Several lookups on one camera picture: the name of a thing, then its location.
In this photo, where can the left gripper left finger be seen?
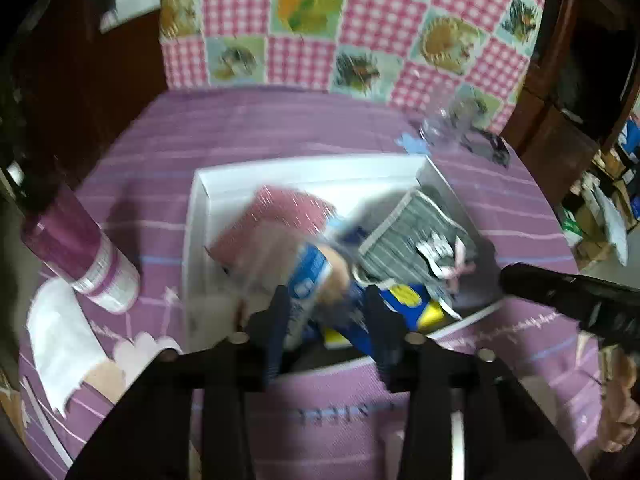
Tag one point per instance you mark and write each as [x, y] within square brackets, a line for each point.
[190, 401]

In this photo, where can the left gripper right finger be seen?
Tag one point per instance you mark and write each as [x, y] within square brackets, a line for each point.
[468, 416]

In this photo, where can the green plaid pouch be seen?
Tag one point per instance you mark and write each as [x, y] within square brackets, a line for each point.
[417, 244]

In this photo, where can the blue eye mask packet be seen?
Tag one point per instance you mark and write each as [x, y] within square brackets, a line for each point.
[342, 325]

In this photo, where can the beige puff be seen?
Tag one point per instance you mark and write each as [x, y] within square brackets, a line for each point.
[336, 286]

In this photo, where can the person right hand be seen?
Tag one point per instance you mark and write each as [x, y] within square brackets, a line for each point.
[619, 419]

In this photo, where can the white nail file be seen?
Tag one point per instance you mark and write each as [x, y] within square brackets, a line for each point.
[45, 425]

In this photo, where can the white face cloth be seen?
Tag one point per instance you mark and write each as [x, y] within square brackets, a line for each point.
[64, 347]

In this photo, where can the purple striped tablecloth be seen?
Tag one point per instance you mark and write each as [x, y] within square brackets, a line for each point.
[328, 424]

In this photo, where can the purple pump bottle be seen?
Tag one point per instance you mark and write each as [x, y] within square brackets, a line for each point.
[59, 231]

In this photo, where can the white cardboard box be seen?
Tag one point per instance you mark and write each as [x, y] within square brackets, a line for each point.
[363, 188]

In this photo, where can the clear glass cup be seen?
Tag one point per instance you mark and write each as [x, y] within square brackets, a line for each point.
[446, 127]

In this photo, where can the pink checkered patchwork cloth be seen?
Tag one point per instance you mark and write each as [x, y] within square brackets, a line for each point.
[412, 54]

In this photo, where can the black strap clip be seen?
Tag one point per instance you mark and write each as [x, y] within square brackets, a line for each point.
[487, 145]

